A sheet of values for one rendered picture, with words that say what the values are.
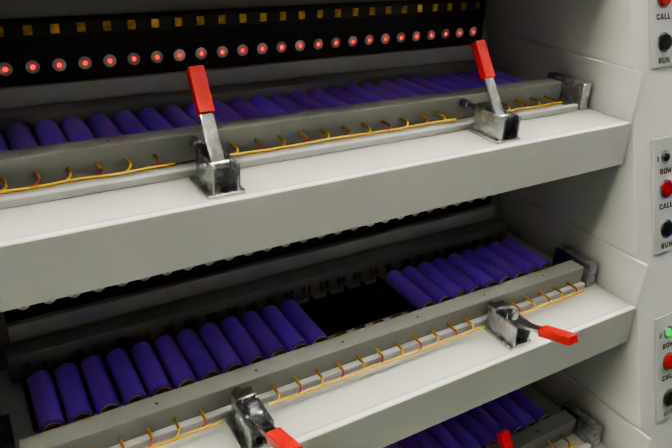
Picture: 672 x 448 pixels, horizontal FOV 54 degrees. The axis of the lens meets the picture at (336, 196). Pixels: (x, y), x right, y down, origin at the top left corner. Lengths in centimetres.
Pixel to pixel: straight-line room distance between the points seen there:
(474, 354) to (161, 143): 34
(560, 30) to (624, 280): 28
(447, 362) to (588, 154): 24
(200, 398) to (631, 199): 46
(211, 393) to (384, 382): 15
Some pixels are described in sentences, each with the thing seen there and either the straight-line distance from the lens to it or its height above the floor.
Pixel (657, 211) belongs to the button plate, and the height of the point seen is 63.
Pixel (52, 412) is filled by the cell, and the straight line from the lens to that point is 56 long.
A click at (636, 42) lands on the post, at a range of 72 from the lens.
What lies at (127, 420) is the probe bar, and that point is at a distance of 53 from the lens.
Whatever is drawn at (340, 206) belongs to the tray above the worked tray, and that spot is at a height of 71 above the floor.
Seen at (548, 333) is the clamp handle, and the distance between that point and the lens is 62.
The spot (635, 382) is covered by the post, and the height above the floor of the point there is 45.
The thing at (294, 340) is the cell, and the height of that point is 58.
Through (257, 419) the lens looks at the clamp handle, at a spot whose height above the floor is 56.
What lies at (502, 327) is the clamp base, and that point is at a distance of 66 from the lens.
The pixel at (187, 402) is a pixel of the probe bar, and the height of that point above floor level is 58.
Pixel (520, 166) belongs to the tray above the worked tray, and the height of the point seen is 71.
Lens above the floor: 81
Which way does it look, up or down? 10 degrees down
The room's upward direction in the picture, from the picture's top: 6 degrees counter-clockwise
